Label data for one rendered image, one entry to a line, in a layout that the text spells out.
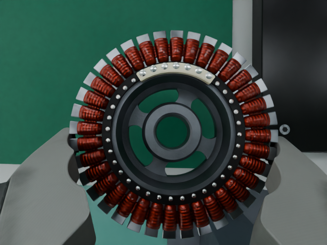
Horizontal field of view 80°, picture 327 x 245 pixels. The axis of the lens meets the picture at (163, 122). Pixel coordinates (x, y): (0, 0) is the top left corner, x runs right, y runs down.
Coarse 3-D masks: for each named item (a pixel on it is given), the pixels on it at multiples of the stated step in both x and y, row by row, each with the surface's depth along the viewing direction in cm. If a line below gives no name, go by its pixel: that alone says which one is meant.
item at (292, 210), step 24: (288, 144) 10; (288, 168) 9; (312, 168) 9; (288, 192) 7; (312, 192) 7; (264, 216) 6; (288, 216) 6; (312, 216) 7; (264, 240) 6; (288, 240) 6; (312, 240) 6
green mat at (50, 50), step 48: (0, 0) 20; (48, 0) 20; (96, 0) 20; (144, 0) 20; (192, 0) 20; (0, 48) 20; (48, 48) 20; (96, 48) 20; (0, 96) 20; (48, 96) 20; (0, 144) 20; (144, 144) 19
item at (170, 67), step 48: (144, 48) 10; (192, 48) 10; (96, 96) 10; (144, 96) 12; (192, 96) 13; (240, 96) 10; (96, 144) 10; (192, 144) 11; (240, 144) 10; (96, 192) 10; (144, 192) 10; (192, 192) 10; (240, 192) 10
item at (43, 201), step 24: (48, 144) 10; (24, 168) 8; (48, 168) 8; (72, 168) 9; (24, 192) 7; (48, 192) 7; (72, 192) 7; (0, 216) 6; (24, 216) 6; (48, 216) 6; (72, 216) 6; (0, 240) 6; (24, 240) 6; (48, 240) 6; (72, 240) 6
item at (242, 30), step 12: (240, 0) 20; (252, 0) 20; (240, 12) 20; (252, 12) 20; (240, 24) 20; (240, 36) 20; (240, 48) 20; (312, 156) 19; (324, 156) 19; (0, 168) 20; (12, 168) 20; (84, 168) 20; (168, 168) 20; (180, 168) 20; (192, 168) 20; (324, 168) 19; (0, 180) 20; (264, 180) 19
